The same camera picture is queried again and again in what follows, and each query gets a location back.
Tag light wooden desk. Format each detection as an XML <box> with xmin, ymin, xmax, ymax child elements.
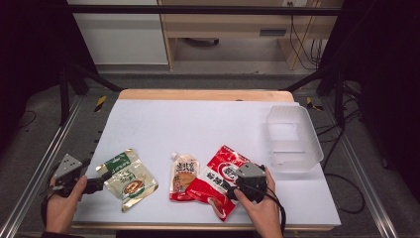
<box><xmin>157</xmin><ymin>0</ymin><xmax>343</xmax><ymax>71</ymax></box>

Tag black metal stand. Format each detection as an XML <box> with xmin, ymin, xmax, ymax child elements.
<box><xmin>58</xmin><ymin>62</ymin><xmax>124</xmax><ymax>127</ymax></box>
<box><xmin>282</xmin><ymin>63</ymin><xmax>347</xmax><ymax>129</ymax></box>

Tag white table cover sheet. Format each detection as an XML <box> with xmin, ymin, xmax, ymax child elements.
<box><xmin>71</xmin><ymin>98</ymin><xmax>342</xmax><ymax>228</ymax></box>

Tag green and gold food pouch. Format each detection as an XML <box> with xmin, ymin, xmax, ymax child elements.
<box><xmin>95</xmin><ymin>148</ymin><xmax>159</xmax><ymax>213</ymax></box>

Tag black horizontal frame bar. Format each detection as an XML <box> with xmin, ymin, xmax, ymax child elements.
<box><xmin>65</xmin><ymin>4</ymin><xmax>343</xmax><ymax>17</ymax></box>

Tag black cables under desk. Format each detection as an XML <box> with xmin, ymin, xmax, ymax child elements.
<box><xmin>288</xmin><ymin>14</ymin><xmax>328</xmax><ymax>71</ymax></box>

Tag white red spout pouch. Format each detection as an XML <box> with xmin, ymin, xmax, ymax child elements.
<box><xmin>168</xmin><ymin>152</ymin><xmax>201</xmax><ymax>202</ymax></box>

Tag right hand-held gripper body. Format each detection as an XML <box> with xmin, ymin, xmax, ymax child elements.
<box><xmin>235</xmin><ymin>161</ymin><xmax>269</xmax><ymax>203</ymax></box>

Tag yellow black tape strip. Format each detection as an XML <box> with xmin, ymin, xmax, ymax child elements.
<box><xmin>305</xmin><ymin>96</ymin><xmax>325</xmax><ymax>112</ymax></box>
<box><xmin>94</xmin><ymin>94</ymin><xmax>108</xmax><ymax>113</ymax></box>

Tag black curtain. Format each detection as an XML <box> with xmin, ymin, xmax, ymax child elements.
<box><xmin>0</xmin><ymin>0</ymin><xmax>100</xmax><ymax>157</ymax></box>
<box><xmin>318</xmin><ymin>0</ymin><xmax>420</xmax><ymax>202</ymax></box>

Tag person's right hand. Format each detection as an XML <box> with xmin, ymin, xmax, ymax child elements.
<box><xmin>233</xmin><ymin>166</ymin><xmax>285</xmax><ymax>232</ymax></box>

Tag left hand-held gripper cable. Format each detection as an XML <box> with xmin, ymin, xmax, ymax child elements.
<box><xmin>39</xmin><ymin>184</ymin><xmax>65</xmax><ymax>229</ymax></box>

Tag person's left hand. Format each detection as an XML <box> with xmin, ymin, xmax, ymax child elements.
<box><xmin>45</xmin><ymin>175</ymin><xmax>89</xmax><ymax>232</ymax></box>

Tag red and white food pouch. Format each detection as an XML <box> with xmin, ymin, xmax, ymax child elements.
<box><xmin>184</xmin><ymin>144</ymin><xmax>253</xmax><ymax>222</ymax></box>

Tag wooden table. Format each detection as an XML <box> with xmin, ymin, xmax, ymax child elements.
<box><xmin>70</xmin><ymin>88</ymin><xmax>336</xmax><ymax>232</ymax></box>

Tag clear plastic container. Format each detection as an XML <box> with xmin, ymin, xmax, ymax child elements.
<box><xmin>265</xmin><ymin>104</ymin><xmax>325</xmax><ymax>174</ymax></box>

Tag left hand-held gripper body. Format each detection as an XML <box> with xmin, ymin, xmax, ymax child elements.
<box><xmin>49</xmin><ymin>153</ymin><xmax>92</xmax><ymax>198</ymax></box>

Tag thin black floor cable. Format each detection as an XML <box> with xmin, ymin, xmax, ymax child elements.
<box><xmin>15</xmin><ymin>109</ymin><xmax>38</xmax><ymax>131</ymax></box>

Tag white cabinet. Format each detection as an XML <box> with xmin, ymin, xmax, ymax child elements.
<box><xmin>66</xmin><ymin>0</ymin><xmax>169</xmax><ymax>65</ymax></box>

